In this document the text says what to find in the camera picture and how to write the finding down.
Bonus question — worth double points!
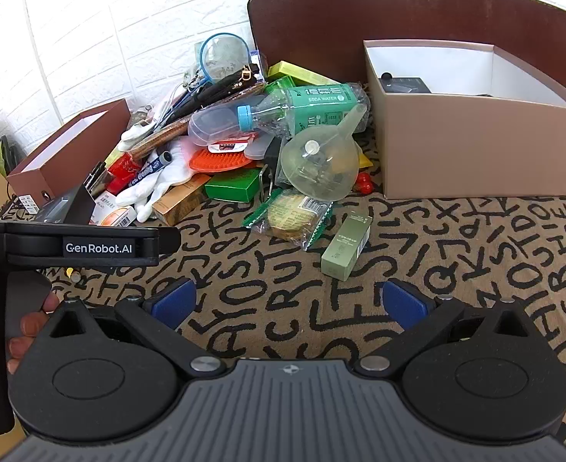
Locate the clear plastic round flask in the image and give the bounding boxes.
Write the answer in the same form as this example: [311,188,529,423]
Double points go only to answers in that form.
[278,103,368,200]

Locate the beige cardboard box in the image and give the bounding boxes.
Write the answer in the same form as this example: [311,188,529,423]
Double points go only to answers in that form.
[364,40,566,200]

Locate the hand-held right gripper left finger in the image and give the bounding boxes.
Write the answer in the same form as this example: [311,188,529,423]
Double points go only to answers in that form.
[37,276,228,379]

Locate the clear plastic case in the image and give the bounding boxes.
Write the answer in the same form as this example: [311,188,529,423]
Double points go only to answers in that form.
[188,106,274,159]

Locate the person's left hand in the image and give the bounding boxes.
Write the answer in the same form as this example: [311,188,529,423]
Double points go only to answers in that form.
[0,293,62,375]

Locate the green label plastic bottle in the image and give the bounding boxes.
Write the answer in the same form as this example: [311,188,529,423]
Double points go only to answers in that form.
[237,83,370,138]

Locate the white orange medicine box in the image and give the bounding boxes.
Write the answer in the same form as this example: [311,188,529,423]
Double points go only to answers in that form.
[93,204,137,227]

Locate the dark brown wooden board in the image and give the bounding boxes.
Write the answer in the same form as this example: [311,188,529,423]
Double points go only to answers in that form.
[247,0,566,111]

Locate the white glove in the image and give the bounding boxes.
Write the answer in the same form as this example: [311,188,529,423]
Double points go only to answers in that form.
[114,137,202,224]

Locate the tan box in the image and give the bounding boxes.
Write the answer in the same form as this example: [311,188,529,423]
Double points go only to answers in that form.
[152,173,211,227]

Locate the black box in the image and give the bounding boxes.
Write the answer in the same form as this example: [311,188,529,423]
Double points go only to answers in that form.
[37,184,96,226]

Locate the black pouch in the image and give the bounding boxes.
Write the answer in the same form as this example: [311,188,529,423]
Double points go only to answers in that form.
[206,70,265,102]

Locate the black device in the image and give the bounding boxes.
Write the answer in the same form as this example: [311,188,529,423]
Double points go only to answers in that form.
[379,73,433,94]

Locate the brown cardboard box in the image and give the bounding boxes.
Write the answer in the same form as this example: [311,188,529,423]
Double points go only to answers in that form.
[6,99,132,198]

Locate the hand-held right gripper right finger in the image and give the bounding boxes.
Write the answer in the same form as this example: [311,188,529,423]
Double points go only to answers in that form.
[355,278,534,379]

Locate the orange silicone brush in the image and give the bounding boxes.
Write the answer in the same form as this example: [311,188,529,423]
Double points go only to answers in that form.
[187,148,255,174]

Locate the yellow green box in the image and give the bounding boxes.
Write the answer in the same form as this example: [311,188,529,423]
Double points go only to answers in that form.
[267,60,342,88]

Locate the olive green small box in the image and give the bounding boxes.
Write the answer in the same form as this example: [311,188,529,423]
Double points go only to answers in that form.
[320,214,373,281]

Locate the brown cork strip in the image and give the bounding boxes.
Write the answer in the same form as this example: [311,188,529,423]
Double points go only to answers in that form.
[131,120,192,159]

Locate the green cracker packet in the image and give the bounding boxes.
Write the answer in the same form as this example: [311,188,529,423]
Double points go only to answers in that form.
[243,187,334,251]

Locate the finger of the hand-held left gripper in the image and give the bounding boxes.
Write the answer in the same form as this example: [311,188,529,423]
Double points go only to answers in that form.
[158,228,181,255]

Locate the blue white tube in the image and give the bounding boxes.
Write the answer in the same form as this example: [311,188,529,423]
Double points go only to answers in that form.
[128,151,173,188]

